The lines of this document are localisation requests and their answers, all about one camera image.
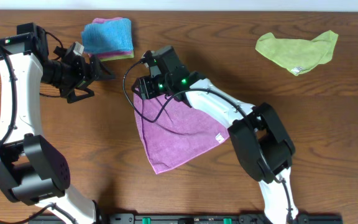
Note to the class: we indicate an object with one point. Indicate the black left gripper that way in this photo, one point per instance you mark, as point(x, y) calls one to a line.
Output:
point(84, 78)

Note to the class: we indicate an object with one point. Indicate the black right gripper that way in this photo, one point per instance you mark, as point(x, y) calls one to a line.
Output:
point(147, 90)

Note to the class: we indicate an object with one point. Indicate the purple microfibre cloth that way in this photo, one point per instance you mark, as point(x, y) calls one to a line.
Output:
point(179, 135)

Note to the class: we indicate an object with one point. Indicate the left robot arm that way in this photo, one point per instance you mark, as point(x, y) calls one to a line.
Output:
point(32, 171)

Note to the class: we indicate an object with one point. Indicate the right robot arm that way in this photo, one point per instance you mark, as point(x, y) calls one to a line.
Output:
point(261, 143)

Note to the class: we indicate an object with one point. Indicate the folded green cloth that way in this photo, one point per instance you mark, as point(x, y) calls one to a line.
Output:
point(117, 57)

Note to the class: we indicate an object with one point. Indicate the folded purple cloth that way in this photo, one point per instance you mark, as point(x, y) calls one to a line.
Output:
point(109, 54)

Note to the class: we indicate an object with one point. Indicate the folded blue cloth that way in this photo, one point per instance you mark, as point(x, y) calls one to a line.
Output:
point(110, 36)

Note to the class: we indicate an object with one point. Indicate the green microfibre cloth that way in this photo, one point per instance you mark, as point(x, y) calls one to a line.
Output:
point(298, 56)

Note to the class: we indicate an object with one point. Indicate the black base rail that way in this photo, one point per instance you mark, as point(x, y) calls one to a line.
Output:
point(128, 218)

